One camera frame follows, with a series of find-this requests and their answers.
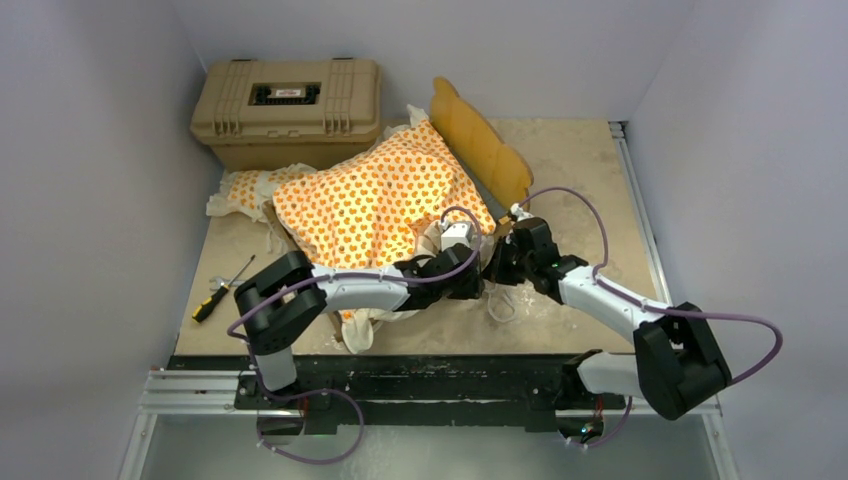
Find orange patterned white blanket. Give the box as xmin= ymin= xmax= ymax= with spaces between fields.
xmin=268 ymin=104 xmax=521 ymax=356

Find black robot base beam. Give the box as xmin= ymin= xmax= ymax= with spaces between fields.
xmin=167 ymin=354 xmax=626 ymax=434

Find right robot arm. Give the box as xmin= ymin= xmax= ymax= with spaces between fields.
xmin=484 ymin=217 xmax=732 ymax=420

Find wooden pet bed frame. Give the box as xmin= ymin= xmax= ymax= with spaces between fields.
xmin=261 ymin=76 xmax=535 ymax=346

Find silver open-end wrench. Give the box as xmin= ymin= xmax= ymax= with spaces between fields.
xmin=209 ymin=276 xmax=244 ymax=292

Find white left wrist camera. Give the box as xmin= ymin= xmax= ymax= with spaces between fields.
xmin=439 ymin=220 xmax=475 ymax=251

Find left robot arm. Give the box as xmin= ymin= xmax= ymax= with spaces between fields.
xmin=234 ymin=245 xmax=484 ymax=409

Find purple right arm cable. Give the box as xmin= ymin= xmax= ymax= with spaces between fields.
xmin=516 ymin=186 xmax=784 ymax=450

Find small orange patterned pillow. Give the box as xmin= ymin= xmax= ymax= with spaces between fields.
xmin=205 ymin=163 xmax=317 ymax=223

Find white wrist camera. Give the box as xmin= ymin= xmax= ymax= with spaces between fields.
xmin=507 ymin=203 xmax=534 ymax=223
xmin=439 ymin=220 xmax=475 ymax=251

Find yellow black screwdriver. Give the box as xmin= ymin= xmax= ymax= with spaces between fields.
xmin=191 ymin=255 xmax=256 ymax=323

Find tan plastic tool case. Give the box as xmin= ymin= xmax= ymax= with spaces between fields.
xmin=190 ymin=58 xmax=382 ymax=172

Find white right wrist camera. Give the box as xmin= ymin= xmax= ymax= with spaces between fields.
xmin=507 ymin=203 xmax=534 ymax=223

